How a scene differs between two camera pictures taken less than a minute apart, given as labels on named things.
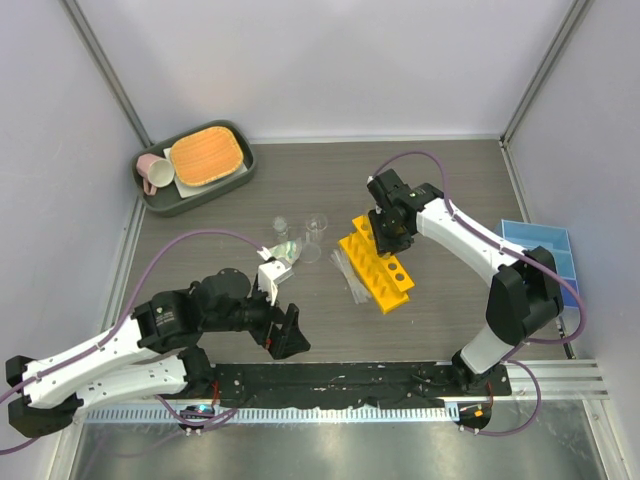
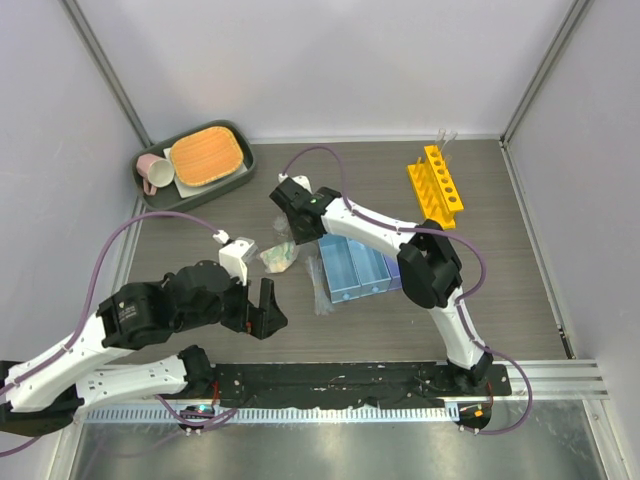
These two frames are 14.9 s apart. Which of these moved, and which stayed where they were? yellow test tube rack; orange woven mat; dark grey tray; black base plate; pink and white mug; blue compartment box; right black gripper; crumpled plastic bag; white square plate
Moved: right black gripper; yellow test tube rack; blue compartment box
Stayed: dark grey tray; pink and white mug; black base plate; orange woven mat; crumpled plastic bag; white square plate
